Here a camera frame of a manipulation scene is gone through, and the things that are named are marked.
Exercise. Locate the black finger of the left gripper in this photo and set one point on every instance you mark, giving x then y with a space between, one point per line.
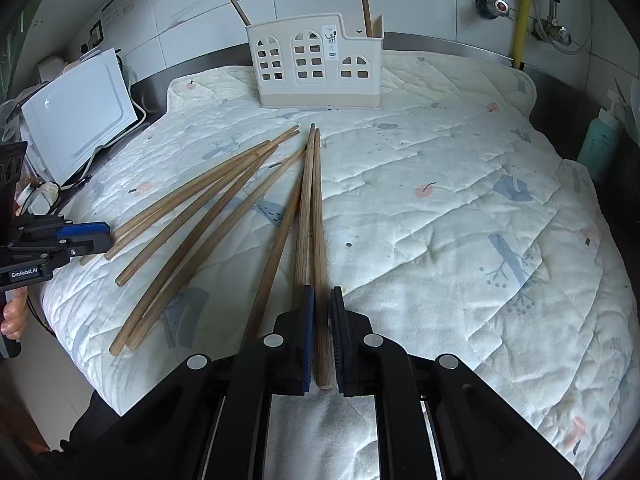
88 245

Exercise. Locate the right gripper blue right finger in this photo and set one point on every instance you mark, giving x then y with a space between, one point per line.
341 337

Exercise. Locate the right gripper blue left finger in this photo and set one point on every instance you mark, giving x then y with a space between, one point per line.
304 337

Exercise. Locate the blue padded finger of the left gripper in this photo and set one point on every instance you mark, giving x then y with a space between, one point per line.
71 230

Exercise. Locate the person's left hand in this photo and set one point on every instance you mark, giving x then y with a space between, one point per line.
15 314

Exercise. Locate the white power strip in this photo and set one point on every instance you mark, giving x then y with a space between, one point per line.
37 198

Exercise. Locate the white microwave oven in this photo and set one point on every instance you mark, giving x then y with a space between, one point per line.
66 120

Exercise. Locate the cream plastic utensil holder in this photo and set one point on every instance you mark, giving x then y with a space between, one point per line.
317 60

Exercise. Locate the teal soap bottle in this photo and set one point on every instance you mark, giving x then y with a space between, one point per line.
600 144

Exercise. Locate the yellow gas pipe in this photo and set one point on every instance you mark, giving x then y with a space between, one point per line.
520 33

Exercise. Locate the right water valve with hose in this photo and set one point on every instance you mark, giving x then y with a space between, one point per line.
549 29

